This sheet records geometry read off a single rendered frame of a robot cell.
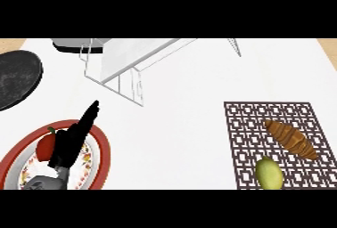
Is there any brown patterned placemat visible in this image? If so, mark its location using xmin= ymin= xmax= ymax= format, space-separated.
xmin=222 ymin=101 xmax=337 ymax=191

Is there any red rimmed floral plate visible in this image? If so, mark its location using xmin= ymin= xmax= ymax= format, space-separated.
xmin=0 ymin=118 xmax=112 ymax=191

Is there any yellow-green mango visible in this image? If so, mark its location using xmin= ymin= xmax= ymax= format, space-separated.
xmin=254 ymin=156 xmax=285 ymax=191

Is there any white wire tiered shelf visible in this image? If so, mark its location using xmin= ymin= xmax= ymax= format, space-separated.
xmin=78 ymin=37 xmax=243 ymax=108

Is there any grey and black appliance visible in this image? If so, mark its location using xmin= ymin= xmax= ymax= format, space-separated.
xmin=50 ymin=37 xmax=112 ymax=54

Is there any brown croissant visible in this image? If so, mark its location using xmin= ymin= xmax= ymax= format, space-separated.
xmin=262 ymin=118 xmax=319 ymax=160

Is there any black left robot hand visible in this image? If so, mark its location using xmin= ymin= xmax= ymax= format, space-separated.
xmin=45 ymin=100 xmax=101 ymax=170

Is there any dark round pan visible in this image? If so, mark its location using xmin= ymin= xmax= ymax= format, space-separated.
xmin=0 ymin=49 xmax=44 ymax=112

